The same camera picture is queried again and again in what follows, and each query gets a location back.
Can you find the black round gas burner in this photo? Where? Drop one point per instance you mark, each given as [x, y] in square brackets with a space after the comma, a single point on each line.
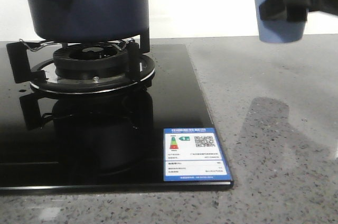
[83, 62]

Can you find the light blue ribbed cup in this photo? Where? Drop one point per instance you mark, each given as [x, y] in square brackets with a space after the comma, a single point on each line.
[278, 31]

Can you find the blue energy label sticker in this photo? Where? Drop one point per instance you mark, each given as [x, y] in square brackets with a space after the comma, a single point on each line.
[194, 155]

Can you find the dark blue cooking pot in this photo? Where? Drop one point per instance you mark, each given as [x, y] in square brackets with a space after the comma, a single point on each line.
[88, 20]

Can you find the black glass gas stove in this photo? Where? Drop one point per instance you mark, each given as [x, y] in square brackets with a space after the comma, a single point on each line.
[100, 142]

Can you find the black pot support grate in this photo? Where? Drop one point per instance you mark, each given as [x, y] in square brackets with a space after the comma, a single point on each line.
[42, 77]

